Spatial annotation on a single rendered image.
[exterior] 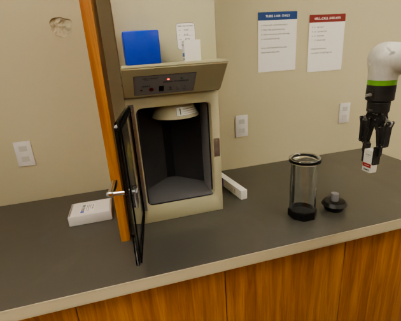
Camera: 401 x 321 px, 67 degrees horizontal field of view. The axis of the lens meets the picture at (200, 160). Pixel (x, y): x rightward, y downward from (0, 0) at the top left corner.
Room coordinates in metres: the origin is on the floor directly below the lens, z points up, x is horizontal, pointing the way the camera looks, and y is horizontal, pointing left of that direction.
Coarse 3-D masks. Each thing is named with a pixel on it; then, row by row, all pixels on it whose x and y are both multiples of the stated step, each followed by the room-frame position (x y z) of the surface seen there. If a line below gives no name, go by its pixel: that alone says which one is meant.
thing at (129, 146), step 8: (128, 120) 0.90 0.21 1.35; (128, 128) 0.87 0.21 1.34; (128, 136) 0.84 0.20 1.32; (128, 144) 0.82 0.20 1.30; (120, 152) 0.68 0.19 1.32; (128, 152) 0.79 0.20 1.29; (120, 160) 0.68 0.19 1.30; (128, 160) 0.77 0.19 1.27; (120, 168) 0.68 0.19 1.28; (128, 168) 0.75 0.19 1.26; (136, 168) 0.93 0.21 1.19; (136, 176) 0.90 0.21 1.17; (128, 184) 0.71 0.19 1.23; (136, 184) 0.87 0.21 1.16; (128, 200) 0.68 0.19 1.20; (128, 208) 0.68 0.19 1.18; (136, 208) 0.79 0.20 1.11; (128, 216) 0.68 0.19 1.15; (136, 216) 0.77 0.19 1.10; (136, 248) 0.68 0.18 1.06; (136, 256) 0.68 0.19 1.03; (136, 264) 0.68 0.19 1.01
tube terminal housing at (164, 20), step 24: (120, 0) 1.00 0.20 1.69; (144, 0) 1.02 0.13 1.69; (168, 0) 1.04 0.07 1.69; (192, 0) 1.05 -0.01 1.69; (120, 24) 1.00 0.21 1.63; (144, 24) 1.02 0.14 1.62; (168, 24) 1.03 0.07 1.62; (120, 48) 1.00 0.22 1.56; (168, 48) 1.03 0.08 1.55; (168, 96) 1.03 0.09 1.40; (192, 96) 1.05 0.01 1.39; (216, 96) 1.07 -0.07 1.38; (216, 120) 1.07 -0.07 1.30; (216, 168) 1.07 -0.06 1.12; (216, 192) 1.07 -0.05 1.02; (168, 216) 1.02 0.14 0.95
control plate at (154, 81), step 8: (192, 72) 0.95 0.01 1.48; (136, 80) 0.92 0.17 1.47; (144, 80) 0.93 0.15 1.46; (152, 80) 0.94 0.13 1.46; (160, 80) 0.95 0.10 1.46; (168, 80) 0.96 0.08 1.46; (176, 80) 0.96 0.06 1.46; (184, 80) 0.97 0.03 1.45; (192, 80) 0.98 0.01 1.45; (136, 88) 0.95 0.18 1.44; (144, 88) 0.96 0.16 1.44; (168, 88) 0.98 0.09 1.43; (176, 88) 0.99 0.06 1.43; (184, 88) 1.00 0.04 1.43; (192, 88) 1.01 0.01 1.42
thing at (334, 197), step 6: (336, 192) 1.02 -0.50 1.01; (324, 198) 1.04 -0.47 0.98; (330, 198) 1.02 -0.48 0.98; (336, 198) 1.00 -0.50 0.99; (324, 204) 1.00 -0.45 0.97; (330, 204) 0.99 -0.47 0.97; (336, 204) 0.98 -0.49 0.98; (342, 204) 0.98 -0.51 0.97; (330, 210) 0.99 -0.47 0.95; (336, 210) 0.98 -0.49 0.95
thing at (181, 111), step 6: (156, 108) 1.10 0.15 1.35; (162, 108) 1.07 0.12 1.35; (168, 108) 1.06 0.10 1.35; (174, 108) 1.06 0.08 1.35; (180, 108) 1.06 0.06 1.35; (186, 108) 1.07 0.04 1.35; (192, 108) 1.09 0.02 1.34; (156, 114) 1.09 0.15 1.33; (162, 114) 1.06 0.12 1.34; (168, 114) 1.06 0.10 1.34; (174, 114) 1.05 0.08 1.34; (180, 114) 1.06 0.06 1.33; (186, 114) 1.06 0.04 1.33; (192, 114) 1.08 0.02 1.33; (198, 114) 1.11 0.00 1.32
